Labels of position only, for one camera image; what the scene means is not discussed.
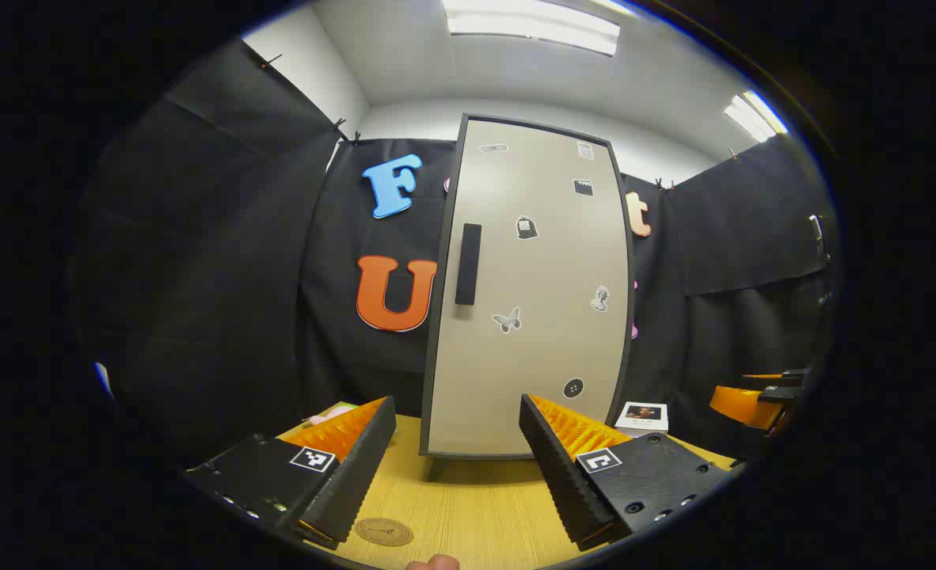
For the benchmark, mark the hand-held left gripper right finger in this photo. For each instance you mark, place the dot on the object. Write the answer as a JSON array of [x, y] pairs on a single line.
[[563, 475]]

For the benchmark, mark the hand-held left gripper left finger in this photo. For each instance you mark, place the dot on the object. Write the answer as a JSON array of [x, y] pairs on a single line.
[[357, 467]]

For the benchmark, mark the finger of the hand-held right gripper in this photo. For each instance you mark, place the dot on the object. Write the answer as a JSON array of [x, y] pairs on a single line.
[[781, 377], [741, 405]]

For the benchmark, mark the round brown coaster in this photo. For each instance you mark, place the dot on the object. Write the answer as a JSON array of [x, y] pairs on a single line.
[[384, 532]]

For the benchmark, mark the beige cabinet door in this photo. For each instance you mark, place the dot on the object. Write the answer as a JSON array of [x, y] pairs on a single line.
[[539, 372]]

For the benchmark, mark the dark grey cabinet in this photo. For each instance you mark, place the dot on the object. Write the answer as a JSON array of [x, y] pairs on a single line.
[[435, 467]]

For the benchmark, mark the pink plush toy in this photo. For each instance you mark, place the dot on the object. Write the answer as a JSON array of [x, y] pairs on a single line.
[[333, 413]]

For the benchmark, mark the stack of white books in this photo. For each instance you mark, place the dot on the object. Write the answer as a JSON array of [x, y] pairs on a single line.
[[642, 416]]

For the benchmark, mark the small ceiling light panel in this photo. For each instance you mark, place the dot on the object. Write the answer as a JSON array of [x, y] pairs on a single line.
[[753, 115]]

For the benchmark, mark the black backdrop cloth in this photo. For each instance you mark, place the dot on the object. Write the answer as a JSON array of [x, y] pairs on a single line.
[[222, 277]]

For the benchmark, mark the white flat object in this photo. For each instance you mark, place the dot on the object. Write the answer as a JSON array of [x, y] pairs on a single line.
[[104, 378]]

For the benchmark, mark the large ceiling light panel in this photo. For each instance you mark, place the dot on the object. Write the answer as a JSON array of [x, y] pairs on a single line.
[[531, 24]]

